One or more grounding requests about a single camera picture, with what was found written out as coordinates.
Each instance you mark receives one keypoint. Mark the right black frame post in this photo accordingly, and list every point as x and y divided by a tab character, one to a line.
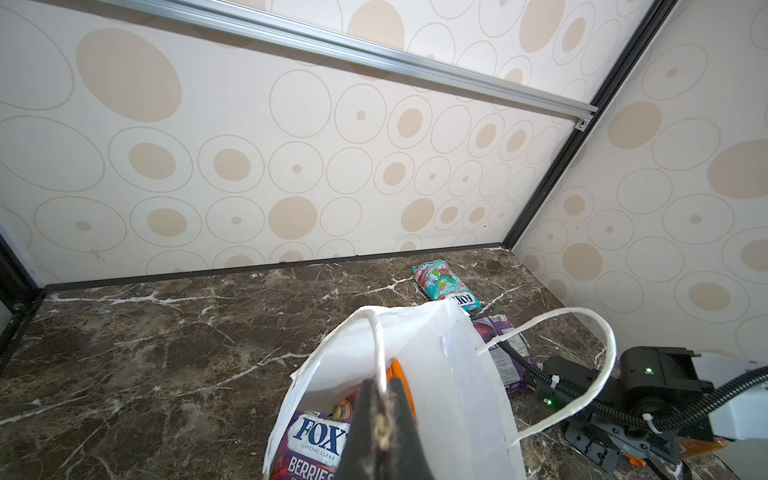
653	21

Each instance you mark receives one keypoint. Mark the red yellow Fox's packet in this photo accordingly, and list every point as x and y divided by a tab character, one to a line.
672	454

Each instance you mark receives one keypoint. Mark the pink Fox's berries packet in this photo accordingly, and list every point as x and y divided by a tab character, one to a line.
313	442

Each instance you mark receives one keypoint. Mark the orange candy packet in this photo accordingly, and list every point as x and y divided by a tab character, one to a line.
395	370

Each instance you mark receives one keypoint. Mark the horizontal aluminium rail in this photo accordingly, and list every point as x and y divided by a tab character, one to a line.
250	23

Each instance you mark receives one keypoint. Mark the teal Fox's candy packet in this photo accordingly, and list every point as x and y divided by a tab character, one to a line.
437	280

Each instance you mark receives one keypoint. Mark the left black frame post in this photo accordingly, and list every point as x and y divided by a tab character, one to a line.
21	296

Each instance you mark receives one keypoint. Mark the purple candy packet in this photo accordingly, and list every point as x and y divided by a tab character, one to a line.
511	371

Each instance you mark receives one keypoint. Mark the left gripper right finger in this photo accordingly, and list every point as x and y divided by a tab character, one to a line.
403	454

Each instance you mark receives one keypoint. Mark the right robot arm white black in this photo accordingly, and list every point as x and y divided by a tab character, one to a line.
669	404

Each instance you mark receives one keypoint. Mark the black frame post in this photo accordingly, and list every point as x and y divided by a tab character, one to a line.
653	21
21	296

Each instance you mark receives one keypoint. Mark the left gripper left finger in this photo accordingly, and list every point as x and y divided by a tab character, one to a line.
365	452

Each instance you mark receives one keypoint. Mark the white paper bag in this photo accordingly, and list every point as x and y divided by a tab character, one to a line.
464	417

